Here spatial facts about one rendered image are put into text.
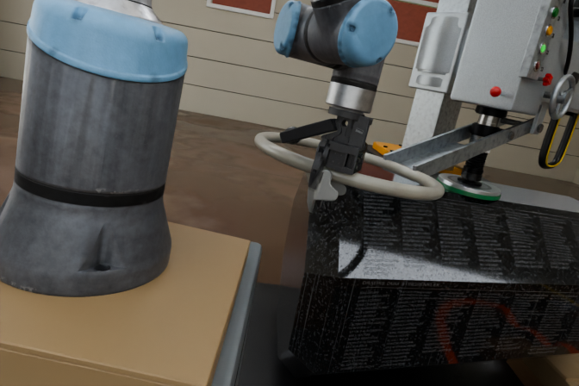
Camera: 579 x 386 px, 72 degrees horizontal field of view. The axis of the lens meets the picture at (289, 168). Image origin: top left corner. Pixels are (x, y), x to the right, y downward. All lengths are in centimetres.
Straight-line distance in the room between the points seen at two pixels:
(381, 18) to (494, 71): 91
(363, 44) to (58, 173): 39
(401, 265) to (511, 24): 81
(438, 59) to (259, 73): 544
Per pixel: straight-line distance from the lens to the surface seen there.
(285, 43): 68
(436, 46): 232
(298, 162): 81
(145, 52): 40
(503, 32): 147
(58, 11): 42
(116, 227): 43
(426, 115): 237
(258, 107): 749
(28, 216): 45
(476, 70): 148
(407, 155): 130
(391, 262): 125
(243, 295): 53
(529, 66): 140
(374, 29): 57
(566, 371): 201
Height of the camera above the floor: 114
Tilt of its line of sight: 14 degrees down
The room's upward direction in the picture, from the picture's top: 11 degrees clockwise
